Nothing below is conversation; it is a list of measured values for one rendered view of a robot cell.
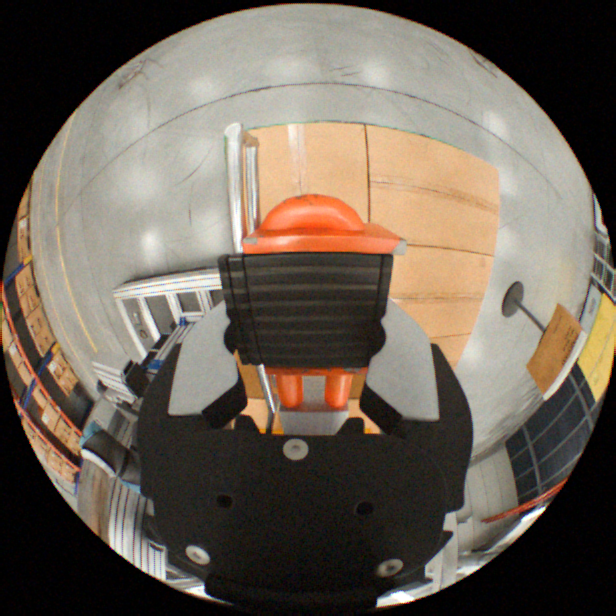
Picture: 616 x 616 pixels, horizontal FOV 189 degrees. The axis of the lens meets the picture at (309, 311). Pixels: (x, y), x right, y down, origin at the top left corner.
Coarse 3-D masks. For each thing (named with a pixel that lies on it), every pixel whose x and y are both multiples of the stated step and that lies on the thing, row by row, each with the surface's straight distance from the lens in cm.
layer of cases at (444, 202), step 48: (288, 144) 67; (336, 144) 67; (384, 144) 70; (432, 144) 79; (288, 192) 65; (336, 192) 65; (384, 192) 68; (432, 192) 75; (480, 192) 90; (432, 240) 77; (480, 240) 92; (432, 288) 84; (480, 288) 101; (432, 336) 98
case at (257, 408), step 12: (240, 372) 50; (252, 372) 49; (252, 384) 47; (360, 384) 46; (252, 396) 45; (348, 396) 43; (252, 408) 48; (264, 408) 47; (264, 420) 52; (276, 420) 51; (372, 432) 59
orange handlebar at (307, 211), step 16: (272, 208) 12; (288, 208) 10; (304, 208) 10; (320, 208) 10; (336, 208) 10; (352, 208) 11; (272, 224) 11; (288, 224) 10; (304, 224) 10; (320, 224) 10; (336, 224) 10; (352, 224) 11; (288, 384) 16; (336, 384) 16; (288, 400) 18; (336, 400) 18
